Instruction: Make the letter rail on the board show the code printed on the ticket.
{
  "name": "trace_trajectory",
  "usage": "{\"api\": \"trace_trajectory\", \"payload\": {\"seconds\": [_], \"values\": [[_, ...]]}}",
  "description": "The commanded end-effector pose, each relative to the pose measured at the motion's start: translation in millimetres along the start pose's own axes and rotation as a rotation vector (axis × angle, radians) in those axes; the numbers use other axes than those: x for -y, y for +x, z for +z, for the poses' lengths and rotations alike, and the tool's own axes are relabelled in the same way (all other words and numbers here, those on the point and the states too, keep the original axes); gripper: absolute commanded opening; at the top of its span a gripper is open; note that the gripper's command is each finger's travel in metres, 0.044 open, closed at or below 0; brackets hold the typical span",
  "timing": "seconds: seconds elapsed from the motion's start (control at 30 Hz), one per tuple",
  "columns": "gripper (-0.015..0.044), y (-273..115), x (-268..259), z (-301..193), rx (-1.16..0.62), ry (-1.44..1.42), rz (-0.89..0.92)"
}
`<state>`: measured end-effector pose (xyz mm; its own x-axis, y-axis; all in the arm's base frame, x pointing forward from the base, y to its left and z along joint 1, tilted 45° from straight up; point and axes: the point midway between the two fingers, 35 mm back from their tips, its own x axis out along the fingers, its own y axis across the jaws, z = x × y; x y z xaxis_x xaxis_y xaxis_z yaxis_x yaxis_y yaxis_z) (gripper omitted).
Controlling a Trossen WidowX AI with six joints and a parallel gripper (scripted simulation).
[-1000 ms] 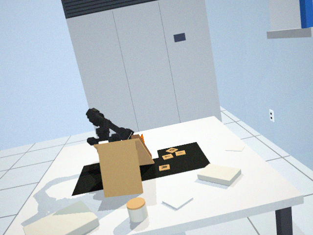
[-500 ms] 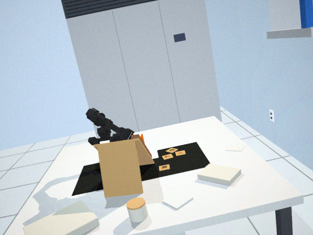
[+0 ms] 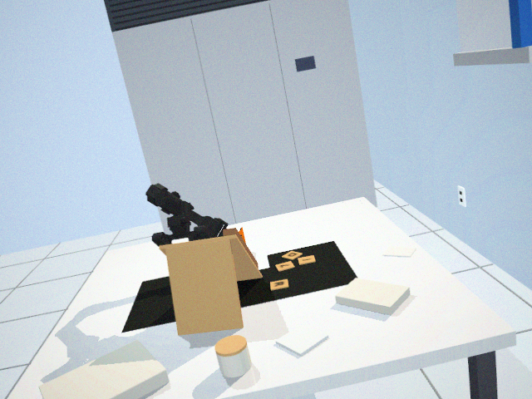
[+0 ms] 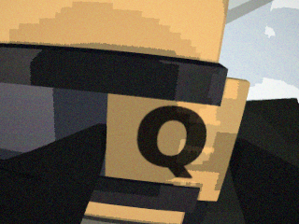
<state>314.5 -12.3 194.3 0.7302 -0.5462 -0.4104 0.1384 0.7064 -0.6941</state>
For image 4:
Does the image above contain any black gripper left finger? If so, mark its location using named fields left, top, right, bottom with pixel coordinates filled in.
left=0, top=123, right=107, bottom=224

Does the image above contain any tan flat board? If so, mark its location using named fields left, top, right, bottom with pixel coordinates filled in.
left=0, top=0, right=229, bottom=224

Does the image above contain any tan tile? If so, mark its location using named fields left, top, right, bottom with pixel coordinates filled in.
left=105, top=76, right=250, bottom=202

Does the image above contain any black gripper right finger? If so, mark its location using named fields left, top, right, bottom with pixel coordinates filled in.
left=229, top=138, right=299, bottom=224

